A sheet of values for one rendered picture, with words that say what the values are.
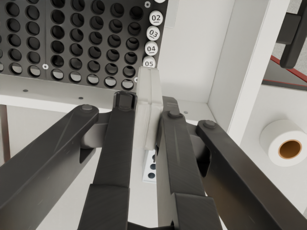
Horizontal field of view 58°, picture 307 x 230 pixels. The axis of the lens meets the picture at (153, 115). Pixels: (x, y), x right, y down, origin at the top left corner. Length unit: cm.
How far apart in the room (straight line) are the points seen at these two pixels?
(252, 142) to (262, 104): 7
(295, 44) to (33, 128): 40
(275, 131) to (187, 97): 18
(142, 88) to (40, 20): 15
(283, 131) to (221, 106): 18
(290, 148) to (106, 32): 37
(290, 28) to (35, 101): 27
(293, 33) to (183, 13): 12
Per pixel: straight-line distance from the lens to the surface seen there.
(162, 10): 28
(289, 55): 30
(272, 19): 27
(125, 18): 28
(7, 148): 59
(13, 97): 33
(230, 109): 29
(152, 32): 27
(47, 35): 29
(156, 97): 16
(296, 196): 64
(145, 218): 60
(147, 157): 46
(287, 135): 49
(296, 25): 30
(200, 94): 37
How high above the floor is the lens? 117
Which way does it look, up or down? 64 degrees down
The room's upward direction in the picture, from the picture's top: 177 degrees clockwise
